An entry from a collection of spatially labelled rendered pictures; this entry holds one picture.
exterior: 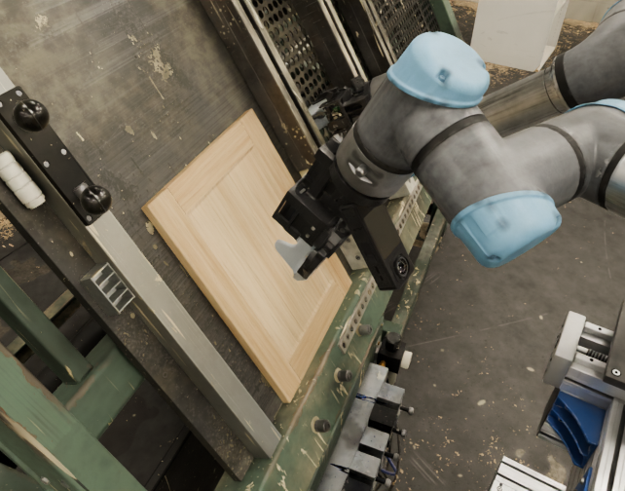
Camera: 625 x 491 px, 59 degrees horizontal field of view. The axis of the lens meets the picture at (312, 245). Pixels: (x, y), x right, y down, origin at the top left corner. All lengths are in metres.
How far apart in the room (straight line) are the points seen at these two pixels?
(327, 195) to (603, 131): 0.27
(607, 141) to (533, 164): 0.08
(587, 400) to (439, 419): 1.05
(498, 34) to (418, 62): 4.51
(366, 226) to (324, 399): 0.67
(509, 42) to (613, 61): 4.06
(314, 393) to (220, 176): 0.47
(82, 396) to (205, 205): 0.38
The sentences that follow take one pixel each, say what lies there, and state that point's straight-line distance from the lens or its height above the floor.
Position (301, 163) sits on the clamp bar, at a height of 1.17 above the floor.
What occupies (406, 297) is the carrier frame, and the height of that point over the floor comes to 0.18.
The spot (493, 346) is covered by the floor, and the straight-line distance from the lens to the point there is 2.50.
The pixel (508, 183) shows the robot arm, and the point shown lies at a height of 1.61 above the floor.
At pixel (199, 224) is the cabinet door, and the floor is 1.23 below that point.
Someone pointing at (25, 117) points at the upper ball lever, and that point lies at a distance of 0.72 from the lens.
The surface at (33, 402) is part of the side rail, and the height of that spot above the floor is 1.26.
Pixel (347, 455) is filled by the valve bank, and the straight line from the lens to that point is 1.27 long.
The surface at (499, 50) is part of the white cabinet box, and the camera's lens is 5.01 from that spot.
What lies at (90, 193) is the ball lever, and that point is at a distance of 0.73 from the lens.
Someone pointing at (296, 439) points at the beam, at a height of 0.88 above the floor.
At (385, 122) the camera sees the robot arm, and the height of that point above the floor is 1.62.
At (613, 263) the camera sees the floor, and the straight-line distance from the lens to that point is 3.12.
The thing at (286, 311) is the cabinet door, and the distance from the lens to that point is 1.16.
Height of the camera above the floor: 1.85
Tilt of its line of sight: 41 degrees down
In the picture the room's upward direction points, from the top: straight up
